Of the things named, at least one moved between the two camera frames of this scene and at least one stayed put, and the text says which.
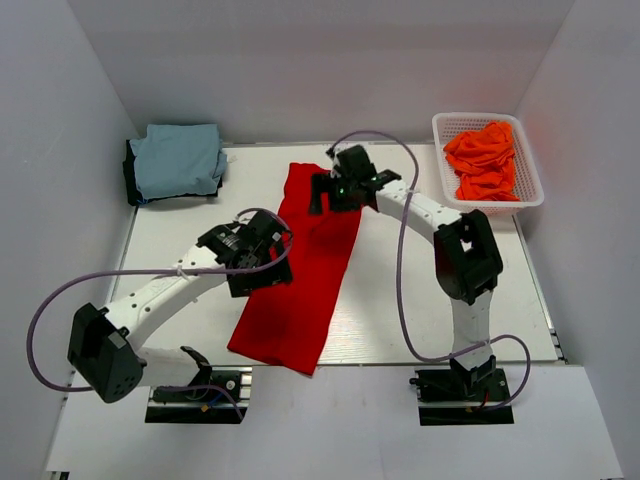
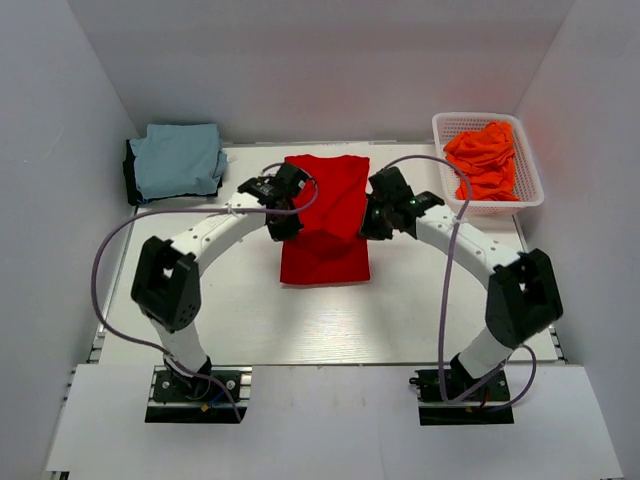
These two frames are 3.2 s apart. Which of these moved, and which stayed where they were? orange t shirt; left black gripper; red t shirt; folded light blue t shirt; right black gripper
Moved: right black gripper; left black gripper; red t shirt
Stayed: orange t shirt; folded light blue t shirt
